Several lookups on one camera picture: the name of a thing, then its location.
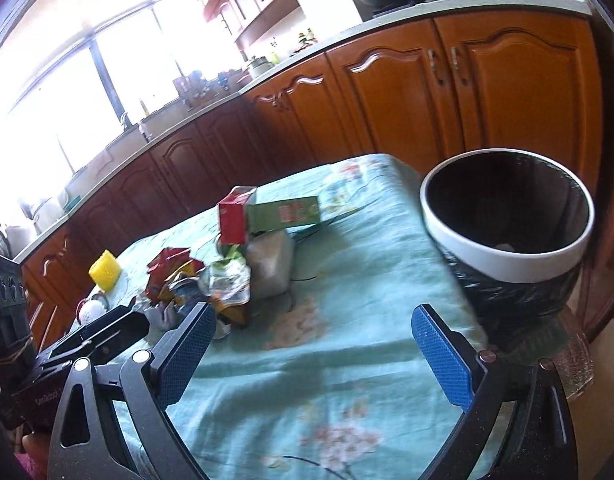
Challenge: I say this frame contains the red yellow snack wrapper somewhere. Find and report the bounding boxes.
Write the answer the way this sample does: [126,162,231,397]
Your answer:
[145,247,205,306]

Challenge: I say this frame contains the yellow foam fruit net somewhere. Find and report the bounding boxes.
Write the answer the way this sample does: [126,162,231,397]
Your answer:
[89,249,121,292]

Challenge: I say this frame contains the crushed red white can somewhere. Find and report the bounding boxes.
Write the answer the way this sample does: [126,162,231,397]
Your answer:
[76,292,109,326]

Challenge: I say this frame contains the grey plastic bag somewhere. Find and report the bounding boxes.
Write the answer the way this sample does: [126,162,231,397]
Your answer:
[245,231,295,300]

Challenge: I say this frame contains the teal floral tablecloth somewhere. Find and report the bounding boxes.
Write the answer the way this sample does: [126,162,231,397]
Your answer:
[71,153,494,480]

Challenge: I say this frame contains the silver snack wrapper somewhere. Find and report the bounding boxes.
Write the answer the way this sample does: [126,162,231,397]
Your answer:
[203,252,250,326]

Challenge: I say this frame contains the white kitchen countertop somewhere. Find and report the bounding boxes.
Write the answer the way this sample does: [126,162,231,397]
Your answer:
[14,0,593,264]

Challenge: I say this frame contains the green drink carton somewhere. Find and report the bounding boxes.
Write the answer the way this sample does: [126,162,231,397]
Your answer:
[246,196,321,233]

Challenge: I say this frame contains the red drink carton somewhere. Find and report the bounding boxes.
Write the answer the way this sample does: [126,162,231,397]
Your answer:
[218,185,257,245]

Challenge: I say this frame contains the white rimmed black trash bin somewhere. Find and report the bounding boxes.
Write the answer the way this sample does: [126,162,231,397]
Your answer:
[420,148,595,348]

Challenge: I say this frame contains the wooden lower kitchen cabinets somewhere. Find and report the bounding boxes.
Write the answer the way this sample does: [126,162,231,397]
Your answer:
[14,8,604,351]

